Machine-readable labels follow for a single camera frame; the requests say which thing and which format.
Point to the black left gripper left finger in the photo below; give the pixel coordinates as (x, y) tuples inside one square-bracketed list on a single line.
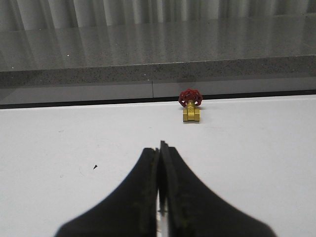
[(129, 211)]

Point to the grey stone ledge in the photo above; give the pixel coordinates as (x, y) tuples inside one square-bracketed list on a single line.
[(182, 51)]

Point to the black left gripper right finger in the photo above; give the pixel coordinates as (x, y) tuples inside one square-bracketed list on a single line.
[(196, 211)]

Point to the brass valve red handwheel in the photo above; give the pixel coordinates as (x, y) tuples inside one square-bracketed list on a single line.
[(191, 100)]

